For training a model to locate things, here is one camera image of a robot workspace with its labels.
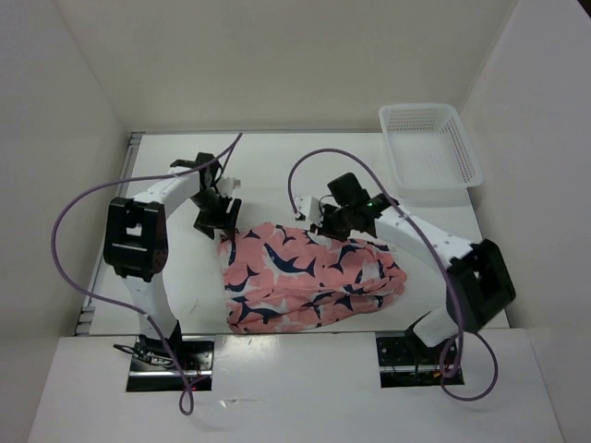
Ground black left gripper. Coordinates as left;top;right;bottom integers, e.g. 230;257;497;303
190;189;242;241

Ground pink shark print shorts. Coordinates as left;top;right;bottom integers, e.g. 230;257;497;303
217;222;407;335

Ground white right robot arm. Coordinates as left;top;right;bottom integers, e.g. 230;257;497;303
295;173;516;363

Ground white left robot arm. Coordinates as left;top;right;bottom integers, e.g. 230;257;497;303
103;153;241;369

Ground white perforated plastic basket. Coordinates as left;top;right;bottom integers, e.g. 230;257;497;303
379;102;484;207

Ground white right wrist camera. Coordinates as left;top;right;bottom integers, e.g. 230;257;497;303
295;196;323;225

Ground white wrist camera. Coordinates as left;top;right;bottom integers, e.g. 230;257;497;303
295;196;323;225
216;177;241;198

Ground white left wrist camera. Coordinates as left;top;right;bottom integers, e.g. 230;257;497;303
216;177;241;198

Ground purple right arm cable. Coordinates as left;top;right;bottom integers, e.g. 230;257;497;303
286;148;501;401

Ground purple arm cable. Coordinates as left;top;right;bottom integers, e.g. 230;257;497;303
50;132;244;417
286;148;501;401

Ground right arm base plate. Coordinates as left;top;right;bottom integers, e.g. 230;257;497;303
376;335;464;388

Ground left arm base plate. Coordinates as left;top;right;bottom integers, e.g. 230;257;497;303
113;336;214;392

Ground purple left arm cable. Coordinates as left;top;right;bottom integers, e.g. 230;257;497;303
50;132;244;417

